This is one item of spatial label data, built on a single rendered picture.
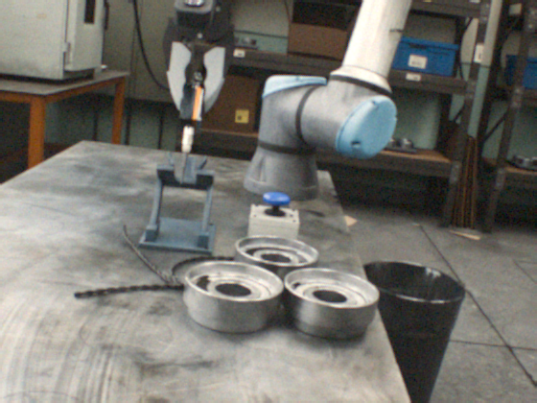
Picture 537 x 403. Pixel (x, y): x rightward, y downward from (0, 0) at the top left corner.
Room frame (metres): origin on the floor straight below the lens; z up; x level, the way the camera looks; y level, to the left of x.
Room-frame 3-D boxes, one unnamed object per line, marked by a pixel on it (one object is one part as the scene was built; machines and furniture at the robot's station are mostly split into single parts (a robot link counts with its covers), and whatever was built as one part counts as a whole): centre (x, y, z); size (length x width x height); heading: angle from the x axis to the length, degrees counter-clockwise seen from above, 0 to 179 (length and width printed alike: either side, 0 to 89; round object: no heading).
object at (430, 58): (4.34, -0.95, 1.11); 0.52 x 0.38 x 0.22; 89
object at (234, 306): (0.63, 0.01, 0.82); 0.10 x 0.10 x 0.04
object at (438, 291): (1.83, -0.53, 0.21); 0.34 x 0.34 x 0.43
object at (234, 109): (4.33, 0.24, 0.64); 0.49 x 0.40 x 0.37; 94
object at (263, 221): (0.90, -0.04, 0.82); 0.08 x 0.07 x 0.05; 179
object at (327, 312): (0.64, -0.10, 0.82); 0.10 x 0.10 x 0.04
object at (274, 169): (1.23, -0.05, 0.85); 0.15 x 0.15 x 0.10
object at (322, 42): (4.34, -0.28, 1.19); 0.52 x 0.42 x 0.38; 89
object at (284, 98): (1.23, -0.06, 0.97); 0.13 x 0.12 x 0.14; 47
